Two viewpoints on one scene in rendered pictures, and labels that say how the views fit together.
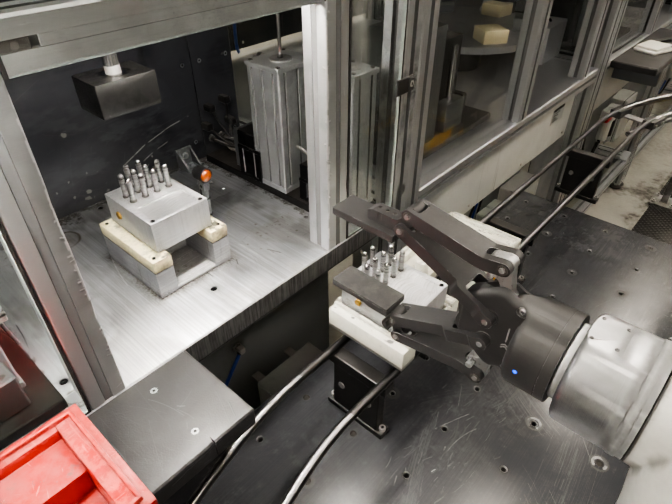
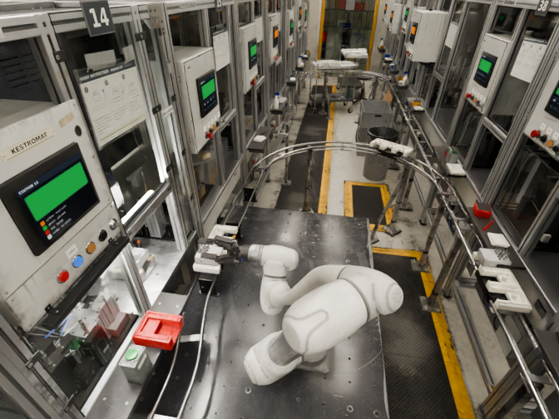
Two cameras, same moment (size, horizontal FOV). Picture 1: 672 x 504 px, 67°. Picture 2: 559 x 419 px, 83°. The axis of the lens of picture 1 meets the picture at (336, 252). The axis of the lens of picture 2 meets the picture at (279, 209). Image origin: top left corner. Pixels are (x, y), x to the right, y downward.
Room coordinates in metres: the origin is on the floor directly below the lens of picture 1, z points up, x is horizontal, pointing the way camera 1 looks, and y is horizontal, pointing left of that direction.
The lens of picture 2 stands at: (-0.67, 0.26, 2.09)
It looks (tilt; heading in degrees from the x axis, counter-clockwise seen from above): 35 degrees down; 328
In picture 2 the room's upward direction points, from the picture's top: straight up
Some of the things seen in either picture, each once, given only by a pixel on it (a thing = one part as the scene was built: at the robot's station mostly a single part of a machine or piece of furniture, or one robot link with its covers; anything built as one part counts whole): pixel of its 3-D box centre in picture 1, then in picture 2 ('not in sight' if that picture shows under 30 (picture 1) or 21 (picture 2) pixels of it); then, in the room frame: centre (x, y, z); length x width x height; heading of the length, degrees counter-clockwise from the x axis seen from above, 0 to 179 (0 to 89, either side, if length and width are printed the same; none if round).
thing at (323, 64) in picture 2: not in sight; (333, 85); (4.28, -4.11, 0.48); 0.88 x 0.56 x 0.96; 66
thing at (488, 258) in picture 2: not in sight; (494, 255); (-0.24, -1.37, 0.92); 0.13 x 0.10 x 0.09; 48
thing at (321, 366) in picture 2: not in sight; (310, 345); (-0.04, -0.32, 0.71); 0.22 x 0.18 x 0.06; 138
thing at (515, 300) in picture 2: not in sight; (497, 283); (-0.33, -1.29, 0.84); 0.37 x 0.14 x 0.10; 138
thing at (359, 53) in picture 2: not in sight; (352, 71); (4.96, -5.26, 0.48); 0.84 x 0.58 x 0.97; 146
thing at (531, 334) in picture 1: (513, 331); (239, 253); (0.29, -0.14, 1.12); 0.09 x 0.07 x 0.08; 48
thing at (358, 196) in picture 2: not in sight; (368, 203); (1.36, -2.26, 0.01); 1.00 x 0.55 x 0.01; 138
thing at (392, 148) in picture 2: not in sight; (390, 150); (1.09, -2.08, 0.84); 0.37 x 0.14 x 0.10; 16
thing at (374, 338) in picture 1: (430, 288); (217, 250); (0.66, -0.16, 0.84); 0.36 x 0.14 x 0.10; 138
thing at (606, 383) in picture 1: (606, 380); (256, 254); (0.24, -0.20, 1.12); 0.09 x 0.06 x 0.09; 138
